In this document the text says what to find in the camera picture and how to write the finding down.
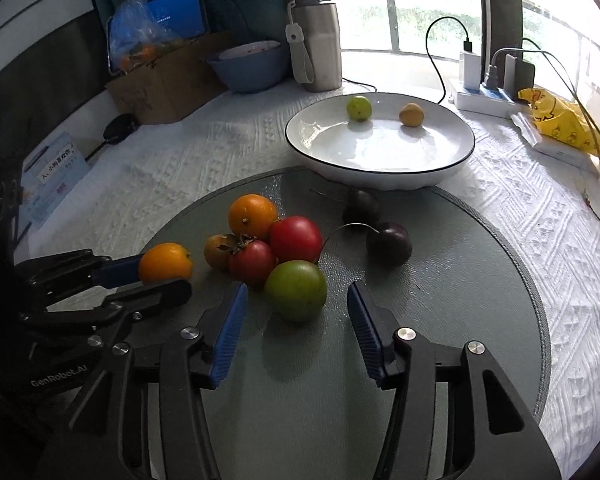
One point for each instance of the tablet with blue screen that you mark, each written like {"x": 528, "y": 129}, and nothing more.
{"x": 180, "y": 12}

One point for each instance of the black window frame post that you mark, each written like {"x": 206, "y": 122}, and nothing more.
{"x": 502, "y": 5}

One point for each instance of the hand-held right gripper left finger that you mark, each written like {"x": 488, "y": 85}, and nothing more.
{"x": 230, "y": 330}

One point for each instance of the pale pink bowl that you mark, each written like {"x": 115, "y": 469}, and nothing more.
{"x": 250, "y": 51}

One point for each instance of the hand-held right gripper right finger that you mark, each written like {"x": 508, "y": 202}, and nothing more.
{"x": 366, "y": 330}

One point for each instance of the black round paddle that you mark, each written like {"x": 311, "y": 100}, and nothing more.
{"x": 117, "y": 127}

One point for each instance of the small red tomato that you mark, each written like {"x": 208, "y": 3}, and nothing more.
{"x": 252, "y": 262}

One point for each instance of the small green plum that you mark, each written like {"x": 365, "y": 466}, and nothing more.
{"x": 358, "y": 108}

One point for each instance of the small yellow-brown plum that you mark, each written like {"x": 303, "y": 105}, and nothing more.
{"x": 411, "y": 115}

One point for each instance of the white flat packet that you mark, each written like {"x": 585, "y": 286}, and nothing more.
{"x": 555, "y": 149}

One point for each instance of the large green tomato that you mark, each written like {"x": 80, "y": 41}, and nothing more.
{"x": 296, "y": 291}

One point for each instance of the blue bowl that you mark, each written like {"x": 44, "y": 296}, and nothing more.
{"x": 250, "y": 75}

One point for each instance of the large red tomato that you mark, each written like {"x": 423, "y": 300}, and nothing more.
{"x": 295, "y": 237}

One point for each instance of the yellow plastic bag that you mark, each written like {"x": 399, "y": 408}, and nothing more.
{"x": 560, "y": 120}

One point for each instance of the white charger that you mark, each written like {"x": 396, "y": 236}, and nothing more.
{"x": 470, "y": 70}

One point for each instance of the black power adapter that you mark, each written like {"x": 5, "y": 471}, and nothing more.
{"x": 519, "y": 74}

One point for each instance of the black window railing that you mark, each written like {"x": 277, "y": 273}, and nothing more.
{"x": 391, "y": 15}

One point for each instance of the white plate with dark rim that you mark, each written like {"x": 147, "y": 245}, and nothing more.
{"x": 380, "y": 155}

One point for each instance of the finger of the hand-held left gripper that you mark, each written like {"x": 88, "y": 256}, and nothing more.
{"x": 117, "y": 271}
{"x": 155, "y": 295}

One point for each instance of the white textured tablecloth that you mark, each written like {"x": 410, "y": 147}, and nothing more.
{"x": 205, "y": 150}

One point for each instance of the white power strip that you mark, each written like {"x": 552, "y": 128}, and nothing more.
{"x": 480, "y": 102}

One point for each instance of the orange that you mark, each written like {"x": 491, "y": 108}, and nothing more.
{"x": 252, "y": 215}
{"x": 165, "y": 262}

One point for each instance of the brown kiwi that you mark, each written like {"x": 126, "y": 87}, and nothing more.
{"x": 215, "y": 252}

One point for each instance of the round grey glass turntable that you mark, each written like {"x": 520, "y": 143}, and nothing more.
{"x": 455, "y": 285}

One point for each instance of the dark purple passion fruit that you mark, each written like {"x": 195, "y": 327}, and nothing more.
{"x": 390, "y": 244}
{"x": 362, "y": 207}

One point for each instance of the brown cardboard box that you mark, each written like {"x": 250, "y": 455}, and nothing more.
{"x": 170, "y": 85}

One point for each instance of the clear plastic bag of oranges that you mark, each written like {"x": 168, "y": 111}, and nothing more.
{"x": 135, "y": 25}

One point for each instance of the blue and white leaflet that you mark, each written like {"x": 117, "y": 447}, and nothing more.
{"x": 55, "y": 170}

